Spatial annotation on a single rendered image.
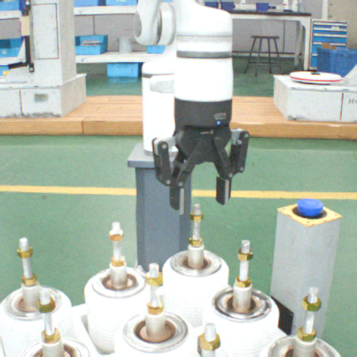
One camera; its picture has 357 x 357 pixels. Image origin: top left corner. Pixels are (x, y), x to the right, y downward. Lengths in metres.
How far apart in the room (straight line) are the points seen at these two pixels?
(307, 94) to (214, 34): 2.00
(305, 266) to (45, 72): 2.20
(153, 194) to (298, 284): 0.43
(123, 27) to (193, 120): 8.40
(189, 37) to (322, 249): 0.36
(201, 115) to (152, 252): 0.57
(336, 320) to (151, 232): 0.45
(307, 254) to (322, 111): 1.93
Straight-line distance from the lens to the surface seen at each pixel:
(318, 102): 2.56
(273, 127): 2.46
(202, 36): 0.55
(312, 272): 0.71
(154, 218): 1.03
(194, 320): 0.67
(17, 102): 2.71
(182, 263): 0.67
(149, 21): 0.94
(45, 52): 2.67
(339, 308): 1.06
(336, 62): 4.95
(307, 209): 0.68
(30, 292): 0.59
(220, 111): 0.57
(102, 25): 9.03
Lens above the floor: 0.58
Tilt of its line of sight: 19 degrees down
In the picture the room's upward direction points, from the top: straight up
